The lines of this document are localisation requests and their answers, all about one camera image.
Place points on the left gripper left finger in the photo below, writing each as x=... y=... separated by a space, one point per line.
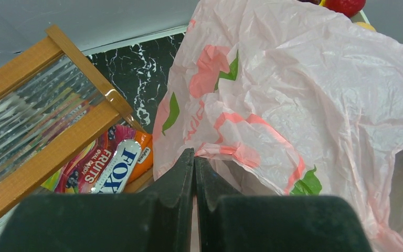
x=155 y=219

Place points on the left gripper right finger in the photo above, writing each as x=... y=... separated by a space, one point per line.
x=231 y=221

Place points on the pink plastic grocery bag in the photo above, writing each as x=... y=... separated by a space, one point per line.
x=290 y=98

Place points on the orange Fox's fruits candy bag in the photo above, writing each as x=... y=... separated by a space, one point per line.
x=106 y=165

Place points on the wooden rack with glass shelves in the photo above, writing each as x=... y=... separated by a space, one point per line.
x=53 y=103

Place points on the dark grape bunch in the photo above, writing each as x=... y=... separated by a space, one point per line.
x=316 y=2

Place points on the orange peach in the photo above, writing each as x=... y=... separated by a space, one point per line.
x=366 y=26

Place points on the white fruit tray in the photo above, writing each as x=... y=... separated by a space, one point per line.
x=360 y=17

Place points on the red apple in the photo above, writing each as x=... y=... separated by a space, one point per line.
x=347 y=7

